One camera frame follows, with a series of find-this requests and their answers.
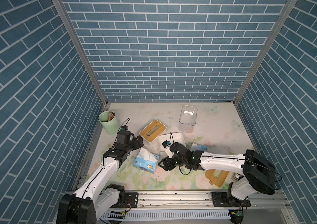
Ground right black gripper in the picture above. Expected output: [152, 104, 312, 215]
[157, 154, 187, 169]

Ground bamboo tissue box lid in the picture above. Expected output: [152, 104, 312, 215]
[139, 119, 167, 142]

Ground blue tissue pack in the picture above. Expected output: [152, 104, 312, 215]
[133, 147, 159, 174]
[190, 143, 213, 153]

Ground white tissue box base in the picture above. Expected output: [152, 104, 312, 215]
[156, 133, 186, 156]

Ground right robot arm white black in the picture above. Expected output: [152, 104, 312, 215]
[158, 141, 278, 207]

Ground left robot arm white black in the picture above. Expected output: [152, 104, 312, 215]
[56, 128, 144, 224]

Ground clear plastic tissue box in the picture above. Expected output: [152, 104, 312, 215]
[179, 105, 198, 133]

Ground small grey box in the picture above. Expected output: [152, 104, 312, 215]
[231, 173, 243, 182]

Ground green pen cup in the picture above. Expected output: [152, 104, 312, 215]
[98, 111, 120, 135]

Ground pens in cup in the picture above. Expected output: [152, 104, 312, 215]
[108, 111, 115, 121]

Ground dark bamboo lid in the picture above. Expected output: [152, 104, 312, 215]
[205, 170, 229, 187]

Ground green circuit board left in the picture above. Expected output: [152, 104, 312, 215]
[107, 211, 126, 219]

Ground green circuit board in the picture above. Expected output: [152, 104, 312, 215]
[107, 211, 126, 219]
[230, 210, 244, 217]

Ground green circuit board right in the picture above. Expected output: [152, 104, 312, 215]
[230, 210, 244, 217]

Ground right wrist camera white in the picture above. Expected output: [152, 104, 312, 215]
[162, 141, 173, 158]

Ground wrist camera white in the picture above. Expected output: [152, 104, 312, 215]
[162, 141, 173, 158]
[119, 126, 130, 134]

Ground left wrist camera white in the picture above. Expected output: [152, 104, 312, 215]
[119, 126, 130, 134]

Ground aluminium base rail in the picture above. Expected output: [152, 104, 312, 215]
[125, 189, 290, 210]

